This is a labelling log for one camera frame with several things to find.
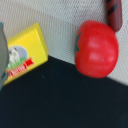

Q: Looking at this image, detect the grey teal gripper finger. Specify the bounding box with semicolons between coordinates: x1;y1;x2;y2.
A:
0;22;9;90

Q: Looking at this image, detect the yellow toy butter box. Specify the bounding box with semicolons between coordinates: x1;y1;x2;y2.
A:
6;23;48;84

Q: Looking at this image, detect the brown toy sausage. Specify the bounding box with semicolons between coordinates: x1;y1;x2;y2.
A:
106;0;122;32

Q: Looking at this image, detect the white woven placemat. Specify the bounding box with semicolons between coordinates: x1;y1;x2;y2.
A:
0;0;128;86

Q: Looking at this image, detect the red toy tomato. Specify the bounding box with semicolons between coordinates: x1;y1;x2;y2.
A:
75;20;119;78

